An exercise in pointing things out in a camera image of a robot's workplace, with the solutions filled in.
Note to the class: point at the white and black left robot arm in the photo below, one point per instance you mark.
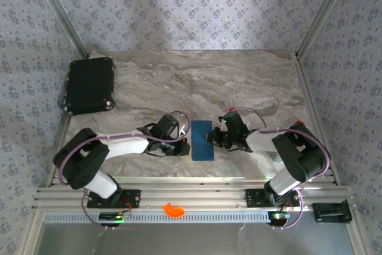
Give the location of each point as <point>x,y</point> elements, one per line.
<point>125,147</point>

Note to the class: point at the aluminium corner post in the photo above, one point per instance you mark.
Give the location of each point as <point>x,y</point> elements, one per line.
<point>322,13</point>
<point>60,13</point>

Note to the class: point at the black rectangular case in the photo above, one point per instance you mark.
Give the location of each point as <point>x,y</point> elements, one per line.
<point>89,84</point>

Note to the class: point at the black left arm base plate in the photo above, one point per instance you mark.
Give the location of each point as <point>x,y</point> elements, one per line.
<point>132,198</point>

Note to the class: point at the blue cloth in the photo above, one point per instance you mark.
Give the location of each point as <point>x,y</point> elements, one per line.
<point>203,144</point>

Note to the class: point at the aluminium rail frame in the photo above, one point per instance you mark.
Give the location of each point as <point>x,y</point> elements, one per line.
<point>194,195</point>

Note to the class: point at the circuit board with green light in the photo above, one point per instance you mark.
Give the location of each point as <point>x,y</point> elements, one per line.
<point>110,216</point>
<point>277,216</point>

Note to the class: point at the orange curved plastic piece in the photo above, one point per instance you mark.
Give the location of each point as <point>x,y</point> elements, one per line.
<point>171,212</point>

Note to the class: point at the red textured cylinder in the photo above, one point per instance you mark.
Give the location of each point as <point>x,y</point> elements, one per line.
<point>301,123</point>

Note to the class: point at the grey metal sheet panel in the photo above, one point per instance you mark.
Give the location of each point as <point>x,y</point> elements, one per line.
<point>194,240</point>

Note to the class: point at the black clamp block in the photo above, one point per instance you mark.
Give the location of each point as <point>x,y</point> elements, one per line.
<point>331,211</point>

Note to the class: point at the aluminium side rail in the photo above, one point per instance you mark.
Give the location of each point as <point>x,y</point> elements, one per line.
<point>51,178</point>
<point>311,102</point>

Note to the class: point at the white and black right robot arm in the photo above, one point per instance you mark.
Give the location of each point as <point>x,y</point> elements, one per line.
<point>262,144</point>

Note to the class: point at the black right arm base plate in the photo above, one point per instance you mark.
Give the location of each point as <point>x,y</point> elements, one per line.
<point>253,198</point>

